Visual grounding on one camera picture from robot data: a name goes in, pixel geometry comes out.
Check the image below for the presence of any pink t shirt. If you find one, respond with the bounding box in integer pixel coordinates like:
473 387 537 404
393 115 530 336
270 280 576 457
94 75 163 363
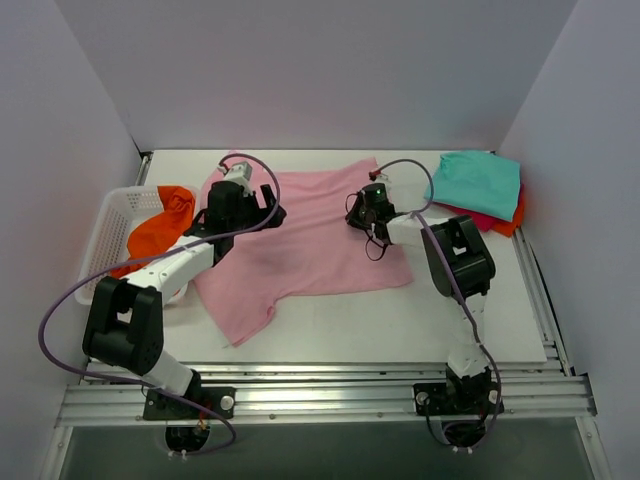
194 158 414 346

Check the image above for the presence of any orange t shirt in basket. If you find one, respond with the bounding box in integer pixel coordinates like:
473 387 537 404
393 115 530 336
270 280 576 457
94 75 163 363
127 185 196 260

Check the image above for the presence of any right black thin cable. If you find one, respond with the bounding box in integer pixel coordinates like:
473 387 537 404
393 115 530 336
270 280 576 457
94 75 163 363
344 192 396 261

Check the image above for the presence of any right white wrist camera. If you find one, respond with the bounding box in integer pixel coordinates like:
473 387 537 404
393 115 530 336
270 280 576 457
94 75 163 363
369 165 427 212

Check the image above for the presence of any orange folded t shirt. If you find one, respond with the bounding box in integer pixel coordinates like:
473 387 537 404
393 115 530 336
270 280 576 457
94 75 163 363
492 188 526 238

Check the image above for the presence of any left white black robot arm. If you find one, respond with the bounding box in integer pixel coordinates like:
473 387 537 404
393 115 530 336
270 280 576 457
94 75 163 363
82 180 286 419

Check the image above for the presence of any teal folded t shirt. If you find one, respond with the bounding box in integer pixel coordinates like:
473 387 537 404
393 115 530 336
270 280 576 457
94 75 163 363
425 150 521 222

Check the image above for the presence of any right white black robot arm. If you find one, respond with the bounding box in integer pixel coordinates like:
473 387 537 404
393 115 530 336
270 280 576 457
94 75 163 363
345 183 496 413

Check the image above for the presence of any magenta folded t shirt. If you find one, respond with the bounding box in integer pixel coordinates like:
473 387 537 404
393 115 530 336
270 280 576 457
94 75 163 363
447 206 500 232

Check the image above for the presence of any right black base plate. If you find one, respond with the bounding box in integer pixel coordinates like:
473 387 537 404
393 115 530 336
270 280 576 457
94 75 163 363
412 382 505 417

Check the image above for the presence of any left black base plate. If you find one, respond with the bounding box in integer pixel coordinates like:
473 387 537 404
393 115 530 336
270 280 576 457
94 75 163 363
142 386 236 422

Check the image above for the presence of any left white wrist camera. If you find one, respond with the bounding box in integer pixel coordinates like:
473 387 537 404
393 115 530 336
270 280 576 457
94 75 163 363
218 161 252 189

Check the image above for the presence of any white plastic basket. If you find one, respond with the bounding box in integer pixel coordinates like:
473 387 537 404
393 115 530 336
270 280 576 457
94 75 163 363
74 185 213 306

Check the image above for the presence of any aluminium rail frame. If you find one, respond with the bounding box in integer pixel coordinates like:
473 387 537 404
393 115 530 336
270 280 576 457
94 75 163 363
48 233 611 479

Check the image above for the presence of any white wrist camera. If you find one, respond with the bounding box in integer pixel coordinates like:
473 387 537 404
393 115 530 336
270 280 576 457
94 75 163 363
369 165 427 212
218 161 252 189

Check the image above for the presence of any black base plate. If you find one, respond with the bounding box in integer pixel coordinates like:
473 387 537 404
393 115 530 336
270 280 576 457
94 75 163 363
412 382 505 417
142 386 236 422

